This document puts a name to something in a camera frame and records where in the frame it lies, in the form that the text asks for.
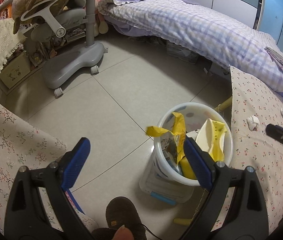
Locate small white tissue ball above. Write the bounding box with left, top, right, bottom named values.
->
left=246, top=115, right=260, bottom=131

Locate green yellow scrub sponge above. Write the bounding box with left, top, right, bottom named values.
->
left=179, top=157, right=197, bottom=180

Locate yellow snack bag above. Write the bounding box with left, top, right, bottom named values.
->
left=145, top=112, right=228, bottom=164

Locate white patterned trash bin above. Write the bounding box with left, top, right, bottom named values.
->
left=146, top=102, right=234, bottom=189

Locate operator thumb left hand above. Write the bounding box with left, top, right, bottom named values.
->
left=112, top=225, right=134, bottom=240

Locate cherry print tablecloth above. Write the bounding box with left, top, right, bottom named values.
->
left=201, top=65, right=283, bottom=233

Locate yellow table leg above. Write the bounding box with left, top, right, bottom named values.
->
left=214, top=96, right=233, bottom=112

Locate brown slipper foot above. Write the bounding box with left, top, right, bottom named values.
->
left=91, top=197, right=147, bottom=240

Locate clear plastic storage box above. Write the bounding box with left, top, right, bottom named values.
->
left=139, top=150, right=194, bottom=205

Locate plaid purple duvet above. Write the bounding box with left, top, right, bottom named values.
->
left=96, top=0, right=283, bottom=98

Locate cardboard box under desk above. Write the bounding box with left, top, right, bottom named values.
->
left=0, top=51, right=30, bottom=89

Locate grey ergonomic chair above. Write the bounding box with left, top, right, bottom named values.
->
left=20, top=0, right=108, bottom=98

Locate pink plush toy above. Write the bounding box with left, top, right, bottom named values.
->
left=92, top=0, right=110, bottom=37

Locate purple bed sheet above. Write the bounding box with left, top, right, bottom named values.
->
left=98, top=0, right=198, bottom=40

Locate black cable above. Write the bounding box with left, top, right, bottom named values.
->
left=141, top=223, right=167, bottom=240

